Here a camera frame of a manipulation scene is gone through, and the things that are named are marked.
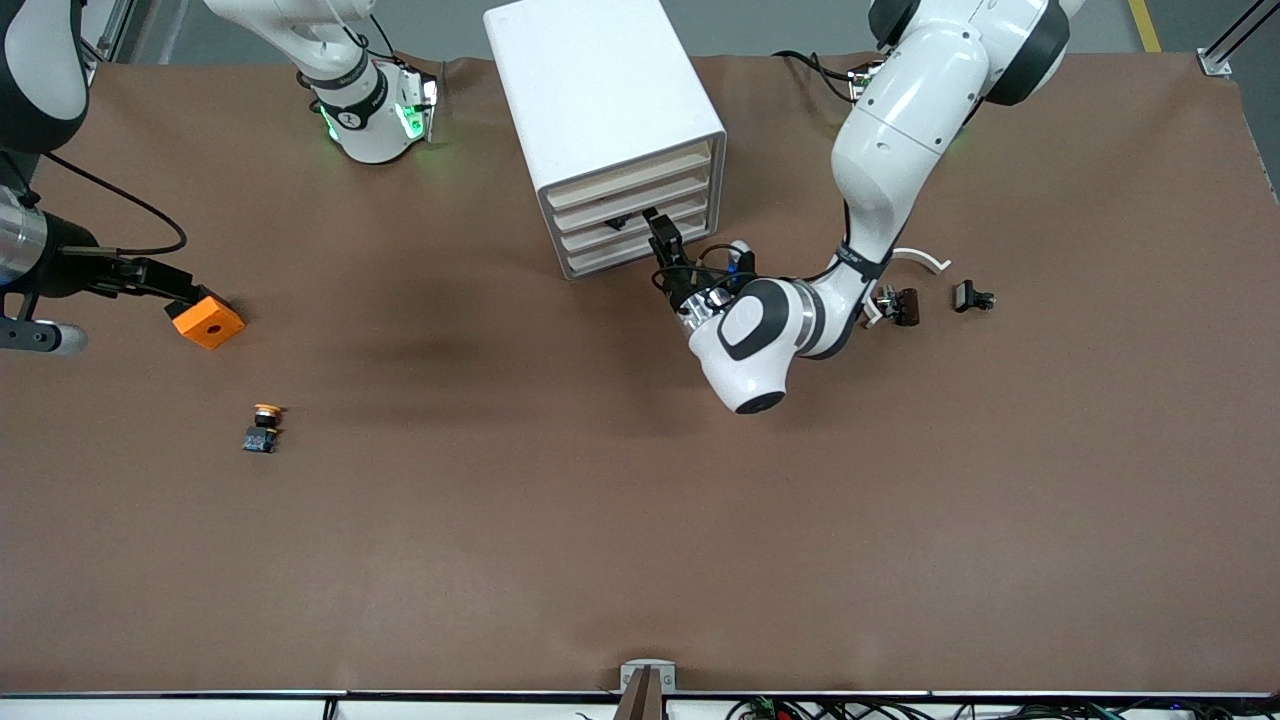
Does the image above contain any white drawer with black tab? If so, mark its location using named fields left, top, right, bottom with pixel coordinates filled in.
left=558, top=190, right=717, bottom=259

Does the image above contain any white plain drawer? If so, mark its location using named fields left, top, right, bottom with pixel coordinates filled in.
left=552, top=167, right=715, bottom=238
left=546, top=144, right=713, bottom=215
left=564, top=213, right=721, bottom=279

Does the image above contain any white drawer cabinet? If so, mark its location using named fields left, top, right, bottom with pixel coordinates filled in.
left=484, top=0, right=728, bottom=281

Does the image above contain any yellow push button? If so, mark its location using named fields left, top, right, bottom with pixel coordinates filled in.
left=242, top=403, right=287, bottom=454

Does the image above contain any orange box with hole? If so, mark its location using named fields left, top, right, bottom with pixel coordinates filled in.
left=165, top=285, right=246, bottom=351

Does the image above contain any white semicircular pipe clamp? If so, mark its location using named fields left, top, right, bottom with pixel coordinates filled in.
left=862, top=247, right=951, bottom=329

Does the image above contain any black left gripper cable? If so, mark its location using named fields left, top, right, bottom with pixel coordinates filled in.
left=693, top=243, right=753, bottom=297

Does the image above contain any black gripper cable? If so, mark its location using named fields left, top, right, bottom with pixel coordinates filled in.
left=693, top=243, right=753, bottom=297
left=38, top=150, right=189, bottom=257

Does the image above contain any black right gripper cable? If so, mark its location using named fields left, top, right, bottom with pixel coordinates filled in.
left=38, top=150, right=189, bottom=257

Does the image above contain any aluminium profile frame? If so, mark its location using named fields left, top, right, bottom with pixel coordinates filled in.
left=80, top=0, right=136, bottom=66

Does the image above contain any black left arm base cable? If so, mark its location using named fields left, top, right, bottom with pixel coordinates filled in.
left=772, top=48, right=861, bottom=106

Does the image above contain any grey metal bracket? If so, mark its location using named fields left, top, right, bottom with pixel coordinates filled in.
left=620, top=660, right=677, bottom=693

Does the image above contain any aluminium profile with bracket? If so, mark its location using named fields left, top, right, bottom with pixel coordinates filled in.
left=1200, top=0, right=1280, bottom=78

